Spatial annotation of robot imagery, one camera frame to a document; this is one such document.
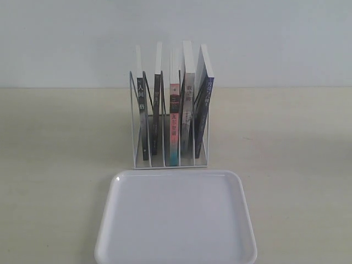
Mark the blue moon cover book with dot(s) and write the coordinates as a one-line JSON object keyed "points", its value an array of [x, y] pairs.
{"points": [[204, 84]]}

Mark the red teal spine book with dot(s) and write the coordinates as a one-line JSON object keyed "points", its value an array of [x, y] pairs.
{"points": [[174, 105]]}

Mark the black book with barcode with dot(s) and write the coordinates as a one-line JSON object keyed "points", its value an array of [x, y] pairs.
{"points": [[142, 104]]}

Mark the dark brown spine book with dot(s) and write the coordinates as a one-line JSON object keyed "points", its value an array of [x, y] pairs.
{"points": [[156, 97]]}

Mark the white plastic tray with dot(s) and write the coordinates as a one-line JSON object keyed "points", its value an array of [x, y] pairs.
{"points": [[176, 216]]}

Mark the white wire book rack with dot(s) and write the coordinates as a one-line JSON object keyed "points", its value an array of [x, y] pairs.
{"points": [[160, 155]]}

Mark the grey white spine book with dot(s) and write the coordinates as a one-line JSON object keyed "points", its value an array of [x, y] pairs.
{"points": [[188, 87]]}

